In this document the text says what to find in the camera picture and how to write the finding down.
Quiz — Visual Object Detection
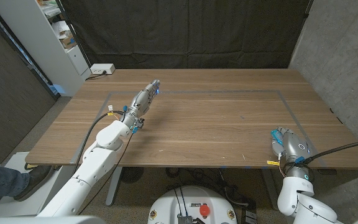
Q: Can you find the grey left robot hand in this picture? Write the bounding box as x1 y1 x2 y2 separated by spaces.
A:
126 78 161 126

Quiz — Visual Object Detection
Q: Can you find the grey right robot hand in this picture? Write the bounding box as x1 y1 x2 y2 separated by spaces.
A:
270 126 312 166

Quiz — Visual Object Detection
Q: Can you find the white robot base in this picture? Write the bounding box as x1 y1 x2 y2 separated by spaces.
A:
147 185 238 224

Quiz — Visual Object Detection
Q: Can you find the grey table leg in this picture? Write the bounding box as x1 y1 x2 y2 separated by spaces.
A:
105 166 123 207
261 167 282 211

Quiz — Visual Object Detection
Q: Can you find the white power strip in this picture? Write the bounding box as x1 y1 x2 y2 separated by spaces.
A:
89 63 116 75

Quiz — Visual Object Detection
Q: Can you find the grey tape rectangle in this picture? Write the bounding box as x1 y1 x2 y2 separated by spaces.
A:
70 90 326 166

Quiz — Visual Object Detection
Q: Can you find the round black floor device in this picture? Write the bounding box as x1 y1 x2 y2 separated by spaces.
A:
119 167 145 184

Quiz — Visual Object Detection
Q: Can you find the black backdrop curtain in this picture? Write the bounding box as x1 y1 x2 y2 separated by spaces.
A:
56 0 313 70

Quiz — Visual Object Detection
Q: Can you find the cardboard box with blue tape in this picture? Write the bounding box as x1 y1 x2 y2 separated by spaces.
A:
59 33 78 50

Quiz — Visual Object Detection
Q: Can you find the black backdrop stand pole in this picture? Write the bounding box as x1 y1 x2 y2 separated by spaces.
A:
54 0 92 68

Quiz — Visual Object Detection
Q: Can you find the red emergency stop button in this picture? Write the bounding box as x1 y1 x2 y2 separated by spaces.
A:
199 204 211 218

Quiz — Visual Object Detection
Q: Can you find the white paper stack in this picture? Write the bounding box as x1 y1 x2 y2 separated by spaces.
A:
50 20 71 40

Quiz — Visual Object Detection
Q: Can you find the white shelf cabinet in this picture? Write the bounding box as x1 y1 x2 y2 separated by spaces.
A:
0 0 92 97

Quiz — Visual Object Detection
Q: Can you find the person's dark shoe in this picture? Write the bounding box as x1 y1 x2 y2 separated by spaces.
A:
13 164 55 202

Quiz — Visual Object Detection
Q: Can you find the white floor platform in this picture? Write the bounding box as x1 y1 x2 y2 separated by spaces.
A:
0 151 71 218

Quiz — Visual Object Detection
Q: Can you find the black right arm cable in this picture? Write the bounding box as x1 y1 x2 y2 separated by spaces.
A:
303 139 358 164

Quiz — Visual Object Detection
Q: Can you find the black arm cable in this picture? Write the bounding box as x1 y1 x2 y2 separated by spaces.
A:
303 139 358 164
73 111 126 175

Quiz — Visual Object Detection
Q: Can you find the black power strip cord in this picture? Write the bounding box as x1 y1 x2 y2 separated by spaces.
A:
85 70 108 81

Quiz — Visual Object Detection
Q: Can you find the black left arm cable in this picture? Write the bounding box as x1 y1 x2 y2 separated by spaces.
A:
73 111 126 175

